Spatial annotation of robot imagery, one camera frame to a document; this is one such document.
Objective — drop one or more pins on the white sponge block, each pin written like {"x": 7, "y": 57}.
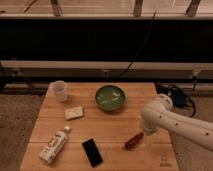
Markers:
{"x": 74, "y": 112}

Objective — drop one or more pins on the clear plastic cup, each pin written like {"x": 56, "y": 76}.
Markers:
{"x": 59, "y": 89}

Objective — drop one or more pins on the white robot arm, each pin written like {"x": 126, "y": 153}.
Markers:
{"x": 157, "y": 113}

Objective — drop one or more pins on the green ceramic bowl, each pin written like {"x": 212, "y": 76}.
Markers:
{"x": 110, "y": 98}

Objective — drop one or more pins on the black smartphone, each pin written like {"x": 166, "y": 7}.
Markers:
{"x": 92, "y": 152}

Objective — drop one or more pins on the white plastic bottle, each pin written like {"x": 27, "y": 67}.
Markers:
{"x": 53, "y": 147}

